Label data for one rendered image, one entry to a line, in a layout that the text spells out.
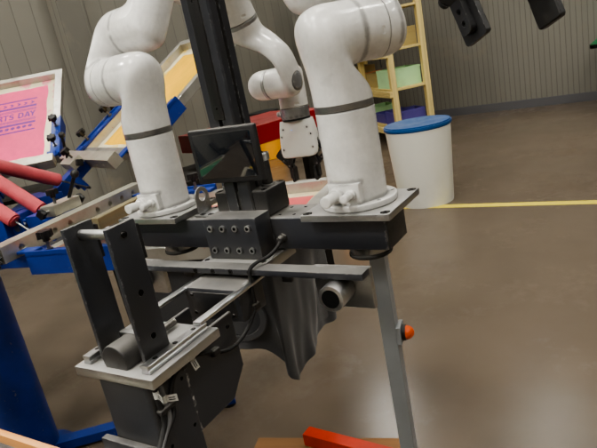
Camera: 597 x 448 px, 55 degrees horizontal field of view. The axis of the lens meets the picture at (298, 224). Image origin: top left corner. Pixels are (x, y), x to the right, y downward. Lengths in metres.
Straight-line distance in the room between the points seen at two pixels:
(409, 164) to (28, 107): 2.77
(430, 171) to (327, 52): 3.82
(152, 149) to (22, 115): 2.28
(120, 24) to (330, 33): 0.49
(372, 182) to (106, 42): 0.63
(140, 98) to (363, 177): 0.47
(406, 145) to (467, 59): 4.72
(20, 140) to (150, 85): 2.11
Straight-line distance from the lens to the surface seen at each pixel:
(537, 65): 9.01
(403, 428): 1.68
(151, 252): 1.50
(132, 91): 1.13
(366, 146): 0.89
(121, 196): 2.16
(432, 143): 4.60
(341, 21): 0.88
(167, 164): 1.15
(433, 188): 4.69
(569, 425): 2.29
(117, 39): 1.23
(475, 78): 9.19
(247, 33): 1.39
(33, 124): 3.28
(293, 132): 1.51
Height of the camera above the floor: 1.39
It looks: 16 degrees down
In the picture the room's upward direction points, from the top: 11 degrees counter-clockwise
